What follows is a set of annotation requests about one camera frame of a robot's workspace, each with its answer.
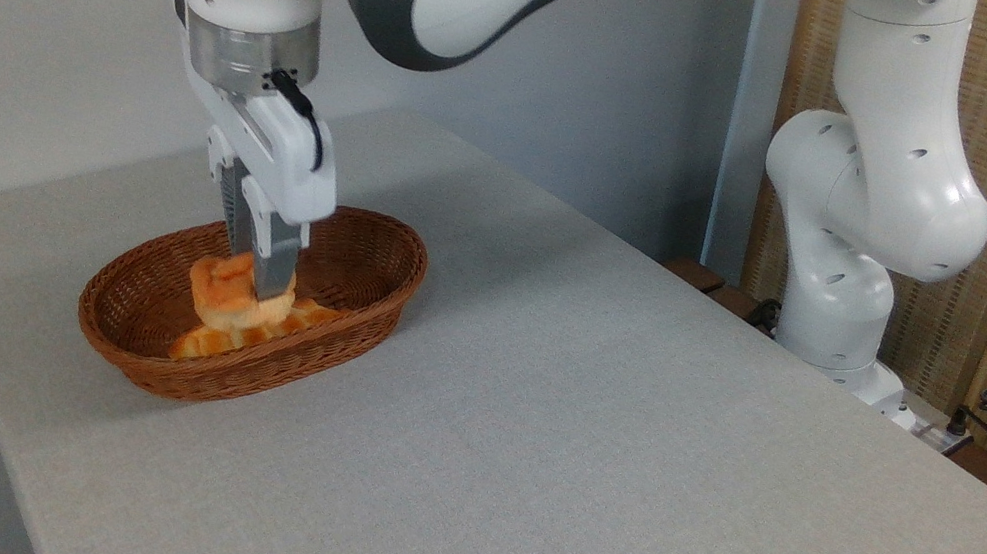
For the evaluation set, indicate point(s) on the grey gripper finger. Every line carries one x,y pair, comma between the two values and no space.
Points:
277,264
230,205

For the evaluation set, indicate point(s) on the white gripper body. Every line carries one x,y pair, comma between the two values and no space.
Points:
282,153

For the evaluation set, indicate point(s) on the round orange bread roll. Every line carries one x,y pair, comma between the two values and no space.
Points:
221,295

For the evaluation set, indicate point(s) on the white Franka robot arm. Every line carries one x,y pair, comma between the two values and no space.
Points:
876,182

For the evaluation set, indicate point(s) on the long orange croissant bread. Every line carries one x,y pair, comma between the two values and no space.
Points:
239,336

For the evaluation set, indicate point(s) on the brown woven wicker basket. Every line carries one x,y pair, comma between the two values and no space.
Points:
133,305

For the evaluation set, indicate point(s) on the dark brown wooden board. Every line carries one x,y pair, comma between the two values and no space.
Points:
706,279

